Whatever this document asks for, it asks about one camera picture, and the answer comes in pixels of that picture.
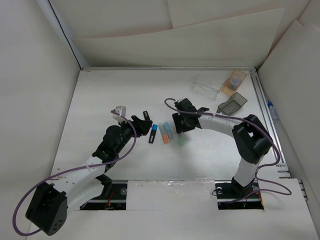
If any clear spray bottle blue cap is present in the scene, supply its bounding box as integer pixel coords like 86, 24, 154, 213
267, 100, 279, 121

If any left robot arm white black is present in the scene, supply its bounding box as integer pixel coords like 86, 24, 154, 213
25, 107, 153, 236

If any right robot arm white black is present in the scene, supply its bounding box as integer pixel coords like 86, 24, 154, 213
172, 98, 273, 198

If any black blue highlighter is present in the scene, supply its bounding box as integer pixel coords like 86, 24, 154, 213
148, 124, 158, 144

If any green highlighter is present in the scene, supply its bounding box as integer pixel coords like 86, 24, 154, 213
177, 133, 186, 147

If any light blue highlighter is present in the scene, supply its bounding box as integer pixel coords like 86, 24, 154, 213
163, 122, 174, 142

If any orange highlighter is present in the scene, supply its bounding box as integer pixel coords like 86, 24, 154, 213
158, 123, 170, 144

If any clear plastic container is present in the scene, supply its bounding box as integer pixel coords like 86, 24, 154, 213
192, 74, 222, 100

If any dark grey transparent container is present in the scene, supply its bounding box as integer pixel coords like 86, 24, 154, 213
216, 92, 248, 116

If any orange transparent container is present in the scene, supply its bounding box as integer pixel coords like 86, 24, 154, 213
221, 70, 247, 96

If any small bottle in orange container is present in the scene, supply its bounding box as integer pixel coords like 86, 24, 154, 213
229, 77, 241, 89

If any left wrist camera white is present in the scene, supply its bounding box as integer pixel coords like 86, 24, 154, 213
112, 105, 127, 123

